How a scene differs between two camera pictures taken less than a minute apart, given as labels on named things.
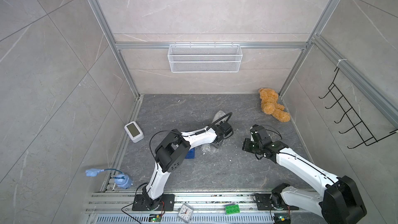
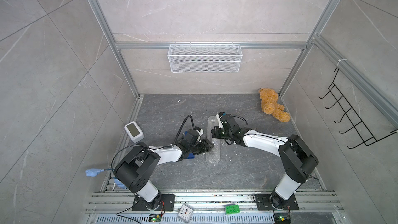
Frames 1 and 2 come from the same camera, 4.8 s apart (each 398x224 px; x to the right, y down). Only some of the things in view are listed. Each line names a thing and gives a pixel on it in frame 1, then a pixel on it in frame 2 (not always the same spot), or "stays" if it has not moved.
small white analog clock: (185, 212) stays
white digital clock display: (135, 133) stays
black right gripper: (245, 147) -> (215, 134)
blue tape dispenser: (190, 154) stays
